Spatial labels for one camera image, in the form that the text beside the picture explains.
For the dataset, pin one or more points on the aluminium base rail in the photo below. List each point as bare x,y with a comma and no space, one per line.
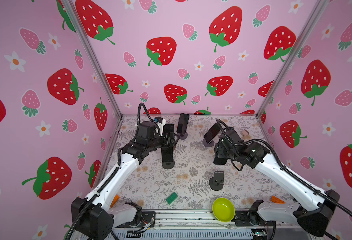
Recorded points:
192,225

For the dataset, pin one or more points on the grey back centre stand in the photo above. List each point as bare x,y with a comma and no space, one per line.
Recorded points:
182,136

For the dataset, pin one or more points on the pink wall charger cube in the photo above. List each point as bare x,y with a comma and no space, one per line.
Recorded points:
244,133

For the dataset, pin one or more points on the orange brick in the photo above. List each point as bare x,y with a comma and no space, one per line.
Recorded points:
115,200
276,200

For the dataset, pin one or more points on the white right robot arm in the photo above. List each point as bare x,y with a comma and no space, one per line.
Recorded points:
313,208

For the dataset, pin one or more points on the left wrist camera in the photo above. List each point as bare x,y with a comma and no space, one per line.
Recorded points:
161,123

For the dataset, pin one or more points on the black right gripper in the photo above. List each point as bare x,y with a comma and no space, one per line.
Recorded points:
218,149

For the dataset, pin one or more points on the green lego brick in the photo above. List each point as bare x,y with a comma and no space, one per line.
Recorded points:
171,198

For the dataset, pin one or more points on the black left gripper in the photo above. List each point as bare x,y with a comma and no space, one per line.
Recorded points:
175,140

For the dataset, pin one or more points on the lime green bowl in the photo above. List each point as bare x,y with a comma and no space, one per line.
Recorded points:
223,210

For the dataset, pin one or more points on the orange brick right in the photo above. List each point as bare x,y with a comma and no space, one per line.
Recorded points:
276,200

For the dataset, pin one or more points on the orange brick left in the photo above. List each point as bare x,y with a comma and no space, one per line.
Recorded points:
115,200

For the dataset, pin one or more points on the black phone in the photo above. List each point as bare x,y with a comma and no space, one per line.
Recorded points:
183,124
212,132
167,151

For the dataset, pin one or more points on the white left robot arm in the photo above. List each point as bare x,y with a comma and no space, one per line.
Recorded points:
90,215

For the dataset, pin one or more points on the grey centre phone stand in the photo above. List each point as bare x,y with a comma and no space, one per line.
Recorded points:
208,145

